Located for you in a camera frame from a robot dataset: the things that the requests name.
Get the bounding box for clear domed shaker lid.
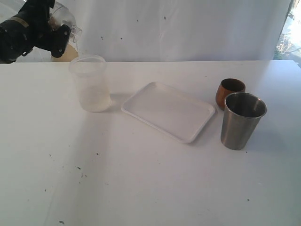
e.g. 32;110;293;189
50;1;82;43

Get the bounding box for brown almonds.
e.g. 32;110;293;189
48;17;60;30

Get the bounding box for brown wooden cup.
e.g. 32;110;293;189
215;78;246;110

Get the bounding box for stainless steel cup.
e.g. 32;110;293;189
221;92;267;150

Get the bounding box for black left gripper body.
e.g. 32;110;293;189
18;0;59;52

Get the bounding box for white rectangular tray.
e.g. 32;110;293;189
121;82;215;144

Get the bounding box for translucent plastic container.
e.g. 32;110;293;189
69;55;111;113

